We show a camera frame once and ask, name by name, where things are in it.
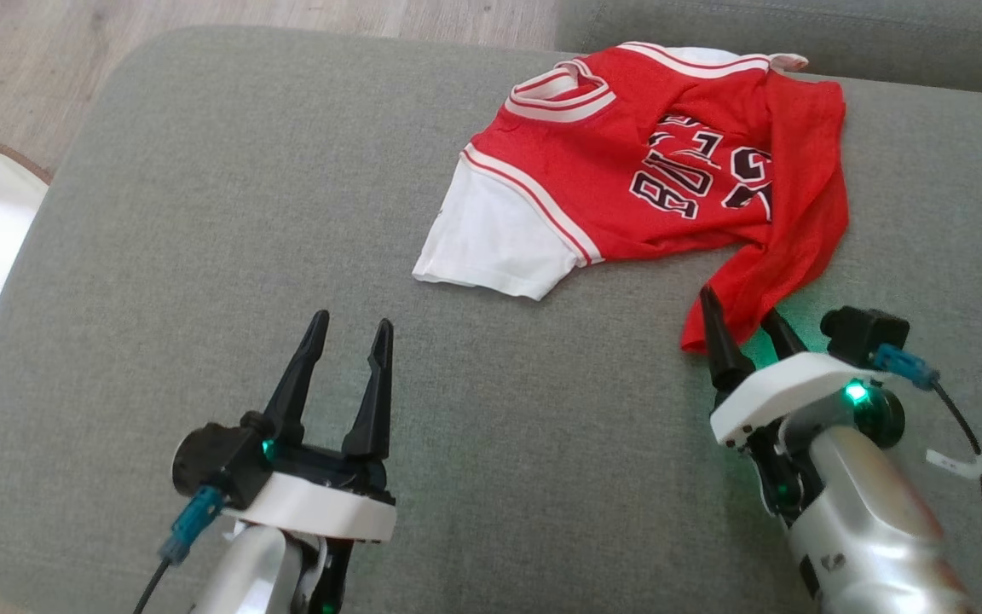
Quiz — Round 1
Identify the white cable label tag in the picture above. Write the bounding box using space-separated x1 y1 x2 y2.
926 449 982 480

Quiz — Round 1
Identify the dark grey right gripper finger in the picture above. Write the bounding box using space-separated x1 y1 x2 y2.
761 307 809 361
699 285 756 395

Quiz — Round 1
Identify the blue left cable connector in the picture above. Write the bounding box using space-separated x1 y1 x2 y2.
159 486 226 565

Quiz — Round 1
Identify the blue right cable connector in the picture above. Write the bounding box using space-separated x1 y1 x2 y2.
873 344 941 391

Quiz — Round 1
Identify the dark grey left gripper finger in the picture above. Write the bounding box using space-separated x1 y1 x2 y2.
342 319 396 461
265 310 332 444

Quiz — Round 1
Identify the grey sofa seat cushion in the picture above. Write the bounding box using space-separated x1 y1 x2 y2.
555 0 982 99

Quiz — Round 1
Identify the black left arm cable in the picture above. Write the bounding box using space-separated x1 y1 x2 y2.
131 559 172 614

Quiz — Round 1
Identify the large grey fabric sofa seat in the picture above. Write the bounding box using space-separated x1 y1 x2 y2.
0 26 982 614

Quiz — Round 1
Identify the red white basketball jersey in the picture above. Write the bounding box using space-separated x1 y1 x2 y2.
412 41 850 355

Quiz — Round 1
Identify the blue cable connector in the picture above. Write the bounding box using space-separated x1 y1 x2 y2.
159 486 226 565
873 344 941 391

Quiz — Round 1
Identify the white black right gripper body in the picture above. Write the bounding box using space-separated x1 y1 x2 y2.
710 352 880 521

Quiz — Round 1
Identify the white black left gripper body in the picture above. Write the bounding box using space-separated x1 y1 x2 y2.
235 414 398 544

